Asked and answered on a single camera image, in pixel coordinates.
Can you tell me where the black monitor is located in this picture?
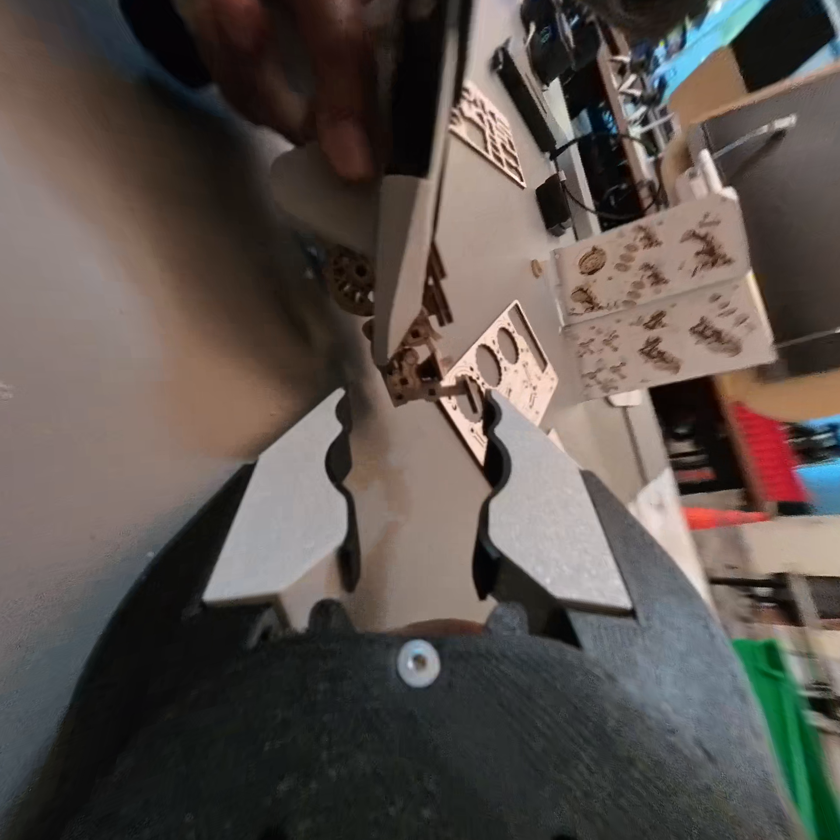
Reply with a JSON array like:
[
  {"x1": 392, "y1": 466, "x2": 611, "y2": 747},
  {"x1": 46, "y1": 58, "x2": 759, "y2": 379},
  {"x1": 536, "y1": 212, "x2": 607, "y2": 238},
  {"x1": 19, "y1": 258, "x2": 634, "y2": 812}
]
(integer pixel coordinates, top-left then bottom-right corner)
[{"x1": 688, "y1": 64, "x2": 840, "y2": 383}]

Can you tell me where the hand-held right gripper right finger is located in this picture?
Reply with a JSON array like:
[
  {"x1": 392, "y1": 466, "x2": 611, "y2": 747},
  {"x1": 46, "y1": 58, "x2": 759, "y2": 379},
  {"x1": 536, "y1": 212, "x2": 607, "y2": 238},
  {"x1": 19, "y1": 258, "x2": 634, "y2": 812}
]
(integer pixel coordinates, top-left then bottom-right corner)
[{"x1": 472, "y1": 390, "x2": 635, "y2": 618}]

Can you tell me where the wooden cut-out frame sheet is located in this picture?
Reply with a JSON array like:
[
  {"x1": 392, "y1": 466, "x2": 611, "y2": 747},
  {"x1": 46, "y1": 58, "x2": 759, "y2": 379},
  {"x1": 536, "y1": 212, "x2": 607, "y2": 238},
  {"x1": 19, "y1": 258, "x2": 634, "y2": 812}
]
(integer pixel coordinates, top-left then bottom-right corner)
[{"x1": 448, "y1": 81, "x2": 529, "y2": 191}]

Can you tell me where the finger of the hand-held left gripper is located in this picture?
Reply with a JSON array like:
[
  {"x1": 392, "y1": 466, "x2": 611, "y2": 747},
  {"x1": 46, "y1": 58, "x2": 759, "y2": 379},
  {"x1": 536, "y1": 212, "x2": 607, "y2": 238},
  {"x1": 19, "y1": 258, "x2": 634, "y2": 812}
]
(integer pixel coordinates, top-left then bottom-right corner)
[{"x1": 371, "y1": 174, "x2": 449, "y2": 367}]

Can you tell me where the green bin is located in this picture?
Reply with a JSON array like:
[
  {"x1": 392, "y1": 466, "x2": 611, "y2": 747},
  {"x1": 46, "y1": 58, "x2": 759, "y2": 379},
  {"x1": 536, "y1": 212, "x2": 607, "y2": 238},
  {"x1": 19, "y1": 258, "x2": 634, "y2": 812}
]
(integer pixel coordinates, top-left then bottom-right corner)
[{"x1": 730, "y1": 638, "x2": 840, "y2": 840}]

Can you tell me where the printed instruction sheet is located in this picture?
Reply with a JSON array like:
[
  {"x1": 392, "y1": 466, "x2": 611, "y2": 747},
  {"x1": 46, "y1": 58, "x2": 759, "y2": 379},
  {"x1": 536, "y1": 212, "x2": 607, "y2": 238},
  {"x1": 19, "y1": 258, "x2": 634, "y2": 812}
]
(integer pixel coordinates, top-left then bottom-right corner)
[{"x1": 549, "y1": 193, "x2": 780, "y2": 403}]

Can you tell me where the wooden sheet with round holes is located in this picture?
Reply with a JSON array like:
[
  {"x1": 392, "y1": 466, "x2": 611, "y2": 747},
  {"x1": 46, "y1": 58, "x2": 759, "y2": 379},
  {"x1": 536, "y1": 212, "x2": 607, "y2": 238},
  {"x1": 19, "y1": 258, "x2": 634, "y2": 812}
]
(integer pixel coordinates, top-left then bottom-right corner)
[{"x1": 437, "y1": 300, "x2": 560, "y2": 475}]

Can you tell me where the black electronic device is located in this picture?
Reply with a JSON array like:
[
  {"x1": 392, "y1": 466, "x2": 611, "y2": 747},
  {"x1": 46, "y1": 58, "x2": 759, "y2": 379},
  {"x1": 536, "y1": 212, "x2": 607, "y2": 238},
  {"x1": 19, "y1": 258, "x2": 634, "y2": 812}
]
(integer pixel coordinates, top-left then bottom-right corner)
[{"x1": 524, "y1": 0, "x2": 606, "y2": 88}]

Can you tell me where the white monitor stand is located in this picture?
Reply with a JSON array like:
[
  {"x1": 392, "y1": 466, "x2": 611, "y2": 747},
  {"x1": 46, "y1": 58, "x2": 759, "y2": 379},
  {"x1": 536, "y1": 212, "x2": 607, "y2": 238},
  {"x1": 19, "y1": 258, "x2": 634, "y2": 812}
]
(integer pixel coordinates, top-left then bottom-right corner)
[{"x1": 675, "y1": 146, "x2": 742, "y2": 207}]

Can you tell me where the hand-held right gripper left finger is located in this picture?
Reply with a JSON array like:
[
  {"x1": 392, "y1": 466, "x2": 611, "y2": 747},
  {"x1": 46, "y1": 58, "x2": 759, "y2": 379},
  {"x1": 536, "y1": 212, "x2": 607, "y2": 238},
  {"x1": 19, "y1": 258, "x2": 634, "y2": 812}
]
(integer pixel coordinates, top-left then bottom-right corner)
[{"x1": 202, "y1": 388, "x2": 363, "y2": 632}]

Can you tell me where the black power cable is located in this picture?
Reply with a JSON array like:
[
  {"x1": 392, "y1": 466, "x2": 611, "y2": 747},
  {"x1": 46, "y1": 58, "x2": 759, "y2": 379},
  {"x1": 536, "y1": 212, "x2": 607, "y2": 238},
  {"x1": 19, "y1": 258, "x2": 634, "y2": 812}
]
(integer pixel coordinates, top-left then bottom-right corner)
[{"x1": 550, "y1": 130, "x2": 658, "y2": 222}]

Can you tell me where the person's left hand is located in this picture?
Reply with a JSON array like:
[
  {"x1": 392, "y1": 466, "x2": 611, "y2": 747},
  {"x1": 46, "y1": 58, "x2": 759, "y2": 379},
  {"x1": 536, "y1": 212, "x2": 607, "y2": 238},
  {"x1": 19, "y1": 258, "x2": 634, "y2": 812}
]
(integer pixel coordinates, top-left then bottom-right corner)
[{"x1": 197, "y1": 0, "x2": 396, "y2": 182}]

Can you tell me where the wooden puzzle model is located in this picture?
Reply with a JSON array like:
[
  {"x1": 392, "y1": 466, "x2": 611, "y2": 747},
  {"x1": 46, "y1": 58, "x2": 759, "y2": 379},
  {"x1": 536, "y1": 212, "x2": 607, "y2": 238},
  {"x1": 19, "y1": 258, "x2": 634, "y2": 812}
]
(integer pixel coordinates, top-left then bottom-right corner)
[{"x1": 323, "y1": 238, "x2": 462, "y2": 408}]

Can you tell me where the black power adapter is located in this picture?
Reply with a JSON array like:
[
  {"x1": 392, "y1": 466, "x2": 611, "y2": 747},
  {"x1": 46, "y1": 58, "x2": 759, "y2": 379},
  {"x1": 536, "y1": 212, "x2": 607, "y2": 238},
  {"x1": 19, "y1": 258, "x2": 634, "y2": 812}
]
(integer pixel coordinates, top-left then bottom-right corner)
[{"x1": 491, "y1": 38, "x2": 560, "y2": 156}]

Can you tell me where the person's tan shirt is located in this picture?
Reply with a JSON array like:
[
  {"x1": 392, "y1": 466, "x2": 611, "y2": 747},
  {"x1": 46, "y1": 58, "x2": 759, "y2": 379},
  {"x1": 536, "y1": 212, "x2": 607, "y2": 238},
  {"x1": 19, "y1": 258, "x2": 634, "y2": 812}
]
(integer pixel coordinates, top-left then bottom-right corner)
[{"x1": 0, "y1": 0, "x2": 349, "y2": 664}]

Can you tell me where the black box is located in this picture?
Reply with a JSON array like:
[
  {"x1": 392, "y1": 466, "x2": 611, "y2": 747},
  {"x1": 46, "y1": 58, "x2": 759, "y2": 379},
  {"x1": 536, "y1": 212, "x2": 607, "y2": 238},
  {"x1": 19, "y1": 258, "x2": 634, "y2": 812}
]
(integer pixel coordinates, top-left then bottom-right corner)
[{"x1": 533, "y1": 171, "x2": 576, "y2": 238}]

